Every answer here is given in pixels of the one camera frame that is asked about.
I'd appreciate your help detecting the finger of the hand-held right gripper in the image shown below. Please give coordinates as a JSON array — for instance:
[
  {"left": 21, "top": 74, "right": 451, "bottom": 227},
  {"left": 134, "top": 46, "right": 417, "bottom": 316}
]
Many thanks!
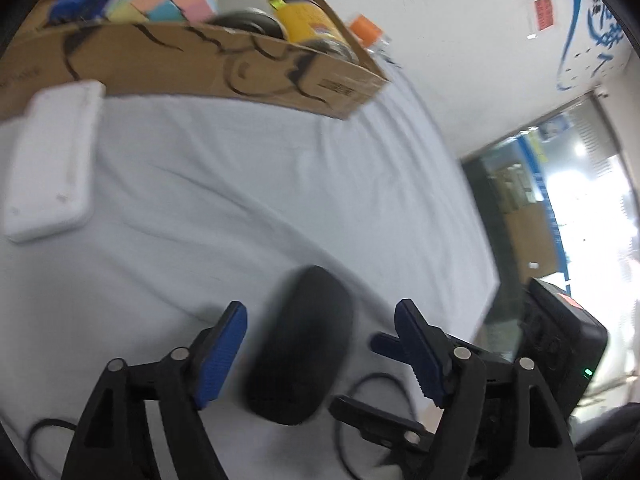
[
  {"left": 370, "top": 332, "right": 416, "bottom": 362},
  {"left": 329, "top": 395, "right": 437, "bottom": 457}
]

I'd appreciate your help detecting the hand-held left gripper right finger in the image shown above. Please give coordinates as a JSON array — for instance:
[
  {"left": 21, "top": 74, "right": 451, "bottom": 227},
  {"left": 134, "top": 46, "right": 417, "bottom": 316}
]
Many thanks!
[{"left": 394, "top": 299, "right": 583, "bottom": 480}]

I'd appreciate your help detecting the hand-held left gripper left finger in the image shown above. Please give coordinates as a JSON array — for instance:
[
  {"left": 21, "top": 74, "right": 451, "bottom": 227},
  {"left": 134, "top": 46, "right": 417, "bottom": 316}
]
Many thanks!
[{"left": 60, "top": 301, "right": 249, "bottom": 480}]

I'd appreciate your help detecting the black computer mouse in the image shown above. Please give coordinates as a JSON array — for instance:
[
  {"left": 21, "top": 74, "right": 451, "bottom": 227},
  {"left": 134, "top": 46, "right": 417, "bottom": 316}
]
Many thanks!
[{"left": 245, "top": 265, "right": 356, "bottom": 426}]

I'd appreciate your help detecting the cardboard box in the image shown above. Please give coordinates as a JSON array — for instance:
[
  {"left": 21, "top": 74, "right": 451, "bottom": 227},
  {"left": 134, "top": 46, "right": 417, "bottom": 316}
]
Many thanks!
[{"left": 0, "top": 0, "right": 391, "bottom": 121}]

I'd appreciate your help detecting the yellow can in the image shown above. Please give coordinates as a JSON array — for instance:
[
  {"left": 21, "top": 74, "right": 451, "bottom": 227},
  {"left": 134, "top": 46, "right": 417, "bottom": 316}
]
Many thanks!
[{"left": 270, "top": 0, "right": 363, "bottom": 65}]

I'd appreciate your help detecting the glass door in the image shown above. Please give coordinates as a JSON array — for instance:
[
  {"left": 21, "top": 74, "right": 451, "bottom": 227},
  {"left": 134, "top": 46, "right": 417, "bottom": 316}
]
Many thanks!
[{"left": 460, "top": 85, "right": 640, "bottom": 411}]

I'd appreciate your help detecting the white cloth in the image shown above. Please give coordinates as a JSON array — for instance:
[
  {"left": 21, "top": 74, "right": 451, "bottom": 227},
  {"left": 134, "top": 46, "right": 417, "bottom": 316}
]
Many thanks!
[{"left": 0, "top": 77, "right": 501, "bottom": 480}]

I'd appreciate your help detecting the white rectangular case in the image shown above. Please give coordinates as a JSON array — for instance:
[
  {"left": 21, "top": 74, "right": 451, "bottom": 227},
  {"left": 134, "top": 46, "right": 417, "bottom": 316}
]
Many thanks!
[{"left": 2, "top": 80, "right": 107, "bottom": 243}]

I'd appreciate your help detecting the orange small object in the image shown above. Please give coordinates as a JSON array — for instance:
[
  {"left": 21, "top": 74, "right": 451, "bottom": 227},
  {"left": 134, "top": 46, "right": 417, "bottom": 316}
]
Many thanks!
[{"left": 347, "top": 15, "right": 391, "bottom": 53}]

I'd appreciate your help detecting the dark round container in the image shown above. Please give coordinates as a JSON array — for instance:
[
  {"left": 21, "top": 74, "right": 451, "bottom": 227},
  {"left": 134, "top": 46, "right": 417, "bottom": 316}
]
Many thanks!
[{"left": 210, "top": 7, "right": 288, "bottom": 42}]

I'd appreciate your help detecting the blue packet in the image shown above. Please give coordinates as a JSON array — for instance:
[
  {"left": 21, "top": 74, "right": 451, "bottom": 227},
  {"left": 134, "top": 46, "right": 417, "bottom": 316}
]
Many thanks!
[{"left": 47, "top": 0, "right": 116, "bottom": 23}]

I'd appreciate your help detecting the black cable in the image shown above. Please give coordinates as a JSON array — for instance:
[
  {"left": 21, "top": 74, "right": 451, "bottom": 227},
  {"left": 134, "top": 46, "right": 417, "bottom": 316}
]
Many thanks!
[
  {"left": 336, "top": 372, "right": 433, "bottom": 480},
  {"left": 25, "top": 419, "right": 81, "bottom": 468}
]

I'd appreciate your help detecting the red wall sign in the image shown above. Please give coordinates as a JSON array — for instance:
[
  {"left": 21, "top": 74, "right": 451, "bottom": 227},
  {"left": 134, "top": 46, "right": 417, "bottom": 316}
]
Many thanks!
[{"left": 527, "top": 0, "right": 560, "bottom": 36}]

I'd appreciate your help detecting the blue wall graphic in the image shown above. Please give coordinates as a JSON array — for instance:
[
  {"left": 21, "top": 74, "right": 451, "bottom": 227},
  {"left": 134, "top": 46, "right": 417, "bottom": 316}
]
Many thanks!
[{"left": 555, "top": 0, "right": 632, "bottom": 92}]

